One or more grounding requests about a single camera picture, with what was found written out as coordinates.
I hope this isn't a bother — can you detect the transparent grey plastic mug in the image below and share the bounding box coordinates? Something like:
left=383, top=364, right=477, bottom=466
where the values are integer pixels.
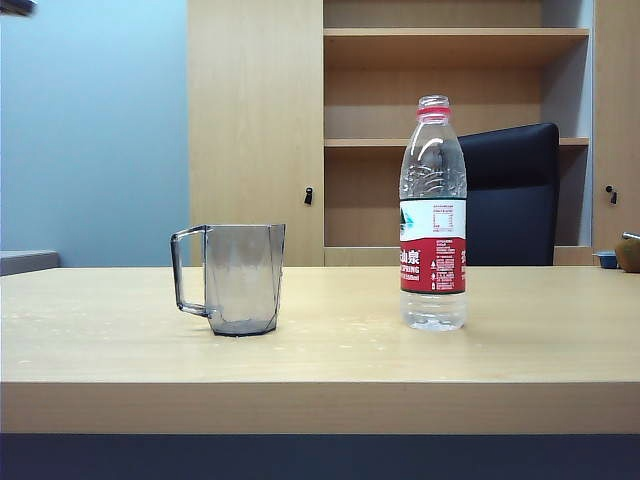
left=169, top=223, right=287, bottom=337

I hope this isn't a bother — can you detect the clear water bottle red label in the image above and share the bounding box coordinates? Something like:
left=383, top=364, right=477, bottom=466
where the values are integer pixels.
left=398, top=94, right=468, bottom=332

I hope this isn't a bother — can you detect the light wooden shelf cabinet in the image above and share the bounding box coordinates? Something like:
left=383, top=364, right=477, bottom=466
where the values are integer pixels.
left=187, top=0, right=640, bottom=268

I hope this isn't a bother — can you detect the dark blue office chair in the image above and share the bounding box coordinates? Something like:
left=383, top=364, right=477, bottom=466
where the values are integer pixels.
left=457, top=122, right=561, bottom=267

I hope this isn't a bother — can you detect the grey side desk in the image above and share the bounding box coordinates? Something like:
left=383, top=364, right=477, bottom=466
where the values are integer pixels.
left=0, top=249, right=62, bottom=277

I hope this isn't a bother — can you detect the olive brown round object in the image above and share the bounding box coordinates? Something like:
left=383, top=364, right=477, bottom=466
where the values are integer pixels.
left=614, top=231, right=640, bottom=274

